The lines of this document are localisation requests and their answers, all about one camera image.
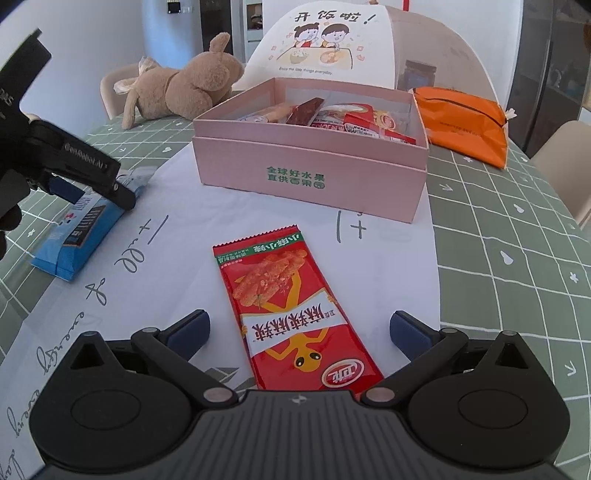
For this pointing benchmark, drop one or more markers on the person's left hand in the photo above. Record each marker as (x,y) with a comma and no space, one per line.
(9,198)

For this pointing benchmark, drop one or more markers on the bread roll packet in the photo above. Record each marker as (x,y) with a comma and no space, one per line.
(277,112)

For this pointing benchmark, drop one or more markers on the dark door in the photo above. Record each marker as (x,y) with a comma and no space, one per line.
(214,23)

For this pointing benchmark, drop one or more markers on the beige chair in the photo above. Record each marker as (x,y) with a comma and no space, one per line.
(568,161)
(113,87)

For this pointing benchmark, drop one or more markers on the pink cardboard box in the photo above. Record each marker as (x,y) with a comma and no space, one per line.
(300,161)

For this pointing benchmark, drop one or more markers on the red spicy strip packet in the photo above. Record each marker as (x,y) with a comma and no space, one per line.
(286,314)

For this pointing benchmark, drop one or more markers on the orange pouch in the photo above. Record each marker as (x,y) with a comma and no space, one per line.
(461,124)

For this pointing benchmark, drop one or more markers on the brown plush rabbit toy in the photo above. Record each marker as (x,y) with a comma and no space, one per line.
(184,87)

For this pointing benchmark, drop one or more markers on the round cracker packet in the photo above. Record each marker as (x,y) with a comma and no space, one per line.
(341,113)

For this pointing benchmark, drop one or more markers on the black wall switch panel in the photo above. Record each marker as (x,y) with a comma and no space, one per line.
(174,6)

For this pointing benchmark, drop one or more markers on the dark glass cabinet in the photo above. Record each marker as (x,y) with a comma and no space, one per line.
(545,69)

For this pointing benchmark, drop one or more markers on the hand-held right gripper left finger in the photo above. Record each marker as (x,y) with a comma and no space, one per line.
(187,332)

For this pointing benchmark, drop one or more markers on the blue packet with black label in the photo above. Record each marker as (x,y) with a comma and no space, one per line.
(78,244)

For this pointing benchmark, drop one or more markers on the green and white checked tablecloth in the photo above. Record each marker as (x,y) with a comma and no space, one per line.
(508,258)

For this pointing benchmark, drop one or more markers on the cartoon print food cover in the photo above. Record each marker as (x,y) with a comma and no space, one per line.
(323,46)

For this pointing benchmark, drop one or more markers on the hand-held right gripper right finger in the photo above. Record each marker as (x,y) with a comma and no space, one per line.
(411,334)

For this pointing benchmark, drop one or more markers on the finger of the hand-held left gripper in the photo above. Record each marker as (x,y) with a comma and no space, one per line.
(64,188)
(117,191)

